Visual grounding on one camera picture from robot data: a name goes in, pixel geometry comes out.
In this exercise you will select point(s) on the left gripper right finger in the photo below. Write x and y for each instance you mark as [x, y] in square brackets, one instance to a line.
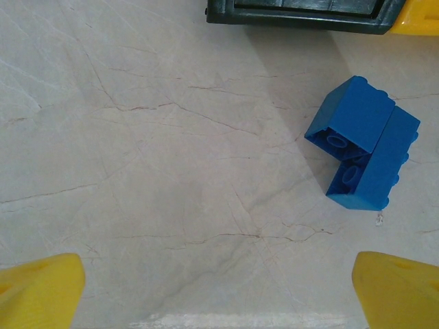
[401, 298]

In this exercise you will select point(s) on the blue square lego brick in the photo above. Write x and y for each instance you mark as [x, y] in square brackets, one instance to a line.
[356, 113]

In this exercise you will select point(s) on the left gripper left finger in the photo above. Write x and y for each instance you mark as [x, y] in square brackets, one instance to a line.
[37, 294]

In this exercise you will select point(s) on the blue long lego brick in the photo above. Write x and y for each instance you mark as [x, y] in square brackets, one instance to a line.
[384, 164]

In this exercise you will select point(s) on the black plastic bin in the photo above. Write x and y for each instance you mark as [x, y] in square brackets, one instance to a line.
[291, 18]

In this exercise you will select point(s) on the yellow plastic bin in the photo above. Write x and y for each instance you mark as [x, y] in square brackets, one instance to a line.
[422, 20]

